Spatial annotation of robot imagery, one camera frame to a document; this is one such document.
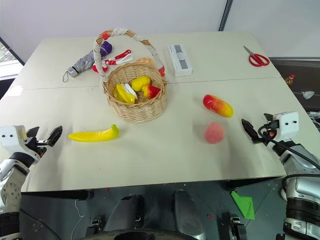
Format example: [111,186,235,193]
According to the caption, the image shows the red and white jump rope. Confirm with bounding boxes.
[91,49,136,73]

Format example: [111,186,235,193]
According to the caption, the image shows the white rectangular box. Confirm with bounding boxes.
[167,44,193,78]

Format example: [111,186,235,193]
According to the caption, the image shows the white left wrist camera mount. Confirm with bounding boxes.
[0,125,41,165]

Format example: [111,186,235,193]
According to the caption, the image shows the yellow toy lemon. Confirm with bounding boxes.
[131,76,152,92]

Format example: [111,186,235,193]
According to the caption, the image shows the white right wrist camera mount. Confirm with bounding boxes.
[273,111,300,141]

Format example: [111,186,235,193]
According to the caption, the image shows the red and yellow toy mango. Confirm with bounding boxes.
[202,94,234,118]

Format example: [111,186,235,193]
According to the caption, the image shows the white cable bundle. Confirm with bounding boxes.
[306,111,320,129]

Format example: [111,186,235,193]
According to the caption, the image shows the red and yellow toy pear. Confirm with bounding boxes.
[141,84,161,100]

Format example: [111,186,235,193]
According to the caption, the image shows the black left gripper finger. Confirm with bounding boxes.
[37,125,63,148]
[26,126,40,139]

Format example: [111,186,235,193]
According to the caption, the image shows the grey and purple folded umbrella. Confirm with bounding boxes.
[62,41,113,83]

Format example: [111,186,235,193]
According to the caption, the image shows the wicker basket with wrapped handle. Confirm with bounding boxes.
[92,28,168,124]

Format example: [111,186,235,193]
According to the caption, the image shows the dark rounded shape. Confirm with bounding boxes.
[172,189,207,240]
[103,193,146,232]

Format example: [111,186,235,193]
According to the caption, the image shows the oil bottle with red cap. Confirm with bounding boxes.
[283,74,296,88]

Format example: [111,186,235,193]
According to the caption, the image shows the white tape piece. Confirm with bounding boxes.
[9,85,23,97]

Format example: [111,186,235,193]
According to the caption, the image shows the yellow peeled toy banana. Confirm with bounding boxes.
[112,83,138,104]

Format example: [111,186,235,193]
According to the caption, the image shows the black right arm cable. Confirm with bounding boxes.
[258,120,320,174]

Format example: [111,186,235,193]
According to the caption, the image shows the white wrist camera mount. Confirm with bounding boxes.
[0,125,41,165]
[273,111,300,141]

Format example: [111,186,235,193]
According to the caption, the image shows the red handled scissors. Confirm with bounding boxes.
[243,45,270,68]

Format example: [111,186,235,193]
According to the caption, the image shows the green folded paper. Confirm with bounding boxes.
[230,190,256,220]

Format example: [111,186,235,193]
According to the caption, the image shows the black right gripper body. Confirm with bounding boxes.
[257,120,280,149]

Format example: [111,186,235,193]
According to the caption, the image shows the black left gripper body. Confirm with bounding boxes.
[23,136,49,161]

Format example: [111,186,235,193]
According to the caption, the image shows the orange toy bread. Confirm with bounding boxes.
[134,57,155,66]

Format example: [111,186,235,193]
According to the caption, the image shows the thin white floor cable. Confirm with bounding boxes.
[74,199,88,237]

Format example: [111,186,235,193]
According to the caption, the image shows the pink toy peach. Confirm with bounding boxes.
[204,122,225,145]

